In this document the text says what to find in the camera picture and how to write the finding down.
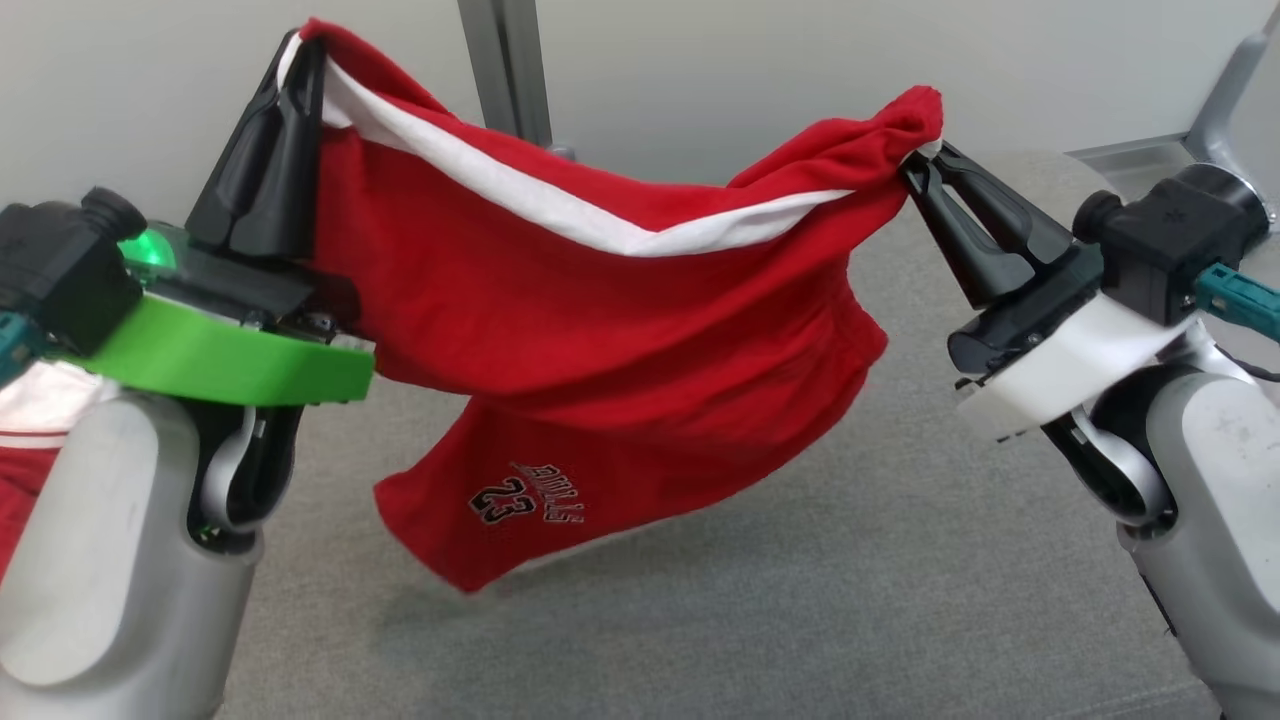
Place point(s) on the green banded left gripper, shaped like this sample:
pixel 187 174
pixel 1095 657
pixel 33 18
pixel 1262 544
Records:
pixel 230 355

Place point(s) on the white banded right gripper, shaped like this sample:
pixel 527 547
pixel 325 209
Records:
pixel 1070 360

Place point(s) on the red jersey shirt white sleeves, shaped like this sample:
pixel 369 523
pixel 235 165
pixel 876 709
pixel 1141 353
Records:
pixel 35 400

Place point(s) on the red shorts with white stripe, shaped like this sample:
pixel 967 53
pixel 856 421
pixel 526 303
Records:
pixel 600 350

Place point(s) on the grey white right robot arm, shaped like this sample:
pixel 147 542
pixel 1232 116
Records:
pixel 1215 500

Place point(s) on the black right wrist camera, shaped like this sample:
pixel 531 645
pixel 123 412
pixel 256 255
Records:
pixel 1150 255

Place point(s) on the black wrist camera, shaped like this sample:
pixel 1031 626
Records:
pixel 1150 255
pixel 60 265

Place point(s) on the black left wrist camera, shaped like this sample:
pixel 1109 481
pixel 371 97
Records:
pixel 60 265

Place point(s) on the grey metal partition post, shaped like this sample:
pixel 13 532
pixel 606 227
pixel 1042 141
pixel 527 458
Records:
pixel 505 70

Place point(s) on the grey metal frame base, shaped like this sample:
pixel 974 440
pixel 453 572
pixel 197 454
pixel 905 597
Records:
pixel 1225 110

